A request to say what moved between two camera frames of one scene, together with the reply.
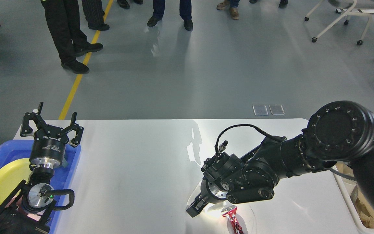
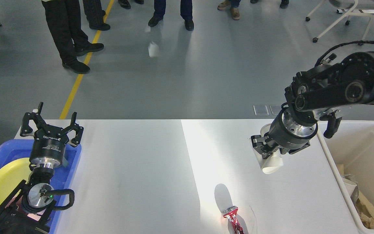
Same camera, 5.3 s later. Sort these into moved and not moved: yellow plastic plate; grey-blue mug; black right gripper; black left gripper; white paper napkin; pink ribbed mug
Moved: white paper napkin; black right gripper
Not moved: pink ribbed mug; grey-blue mug; black left gripper; yellow plastic plate
